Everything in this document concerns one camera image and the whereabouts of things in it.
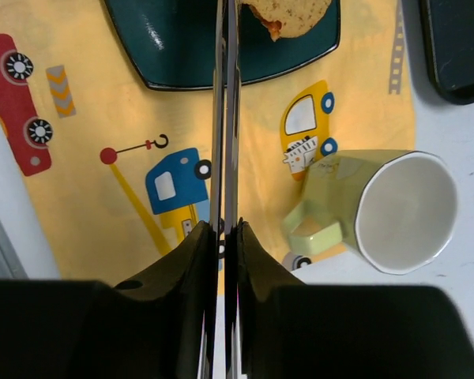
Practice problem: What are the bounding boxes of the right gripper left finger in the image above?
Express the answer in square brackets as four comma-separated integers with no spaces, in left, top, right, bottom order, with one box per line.
[0,222,217,378]

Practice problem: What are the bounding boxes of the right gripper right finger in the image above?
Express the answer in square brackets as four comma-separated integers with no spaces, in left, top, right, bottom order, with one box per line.
[227,221,474,378]

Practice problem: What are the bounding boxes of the bread slice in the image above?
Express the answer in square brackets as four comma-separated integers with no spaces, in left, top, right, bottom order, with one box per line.
[241,0,333,41]

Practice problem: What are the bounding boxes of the metal tongs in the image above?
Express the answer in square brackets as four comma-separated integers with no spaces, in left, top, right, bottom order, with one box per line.
[208,1,241,378]

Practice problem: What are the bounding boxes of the yellow vehicle print placemat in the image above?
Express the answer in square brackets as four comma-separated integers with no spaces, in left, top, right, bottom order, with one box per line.
[0,1,415,283]

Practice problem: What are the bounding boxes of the pale green mug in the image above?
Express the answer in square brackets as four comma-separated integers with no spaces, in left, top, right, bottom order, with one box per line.
[281,149,459,275]

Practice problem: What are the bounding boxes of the teal square plate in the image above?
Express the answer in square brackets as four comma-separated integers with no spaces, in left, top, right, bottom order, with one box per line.
[105,0,340,91]

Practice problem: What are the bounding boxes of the black baking tray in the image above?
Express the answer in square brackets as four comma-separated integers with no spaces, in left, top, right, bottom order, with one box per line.
[419,0,474,105]

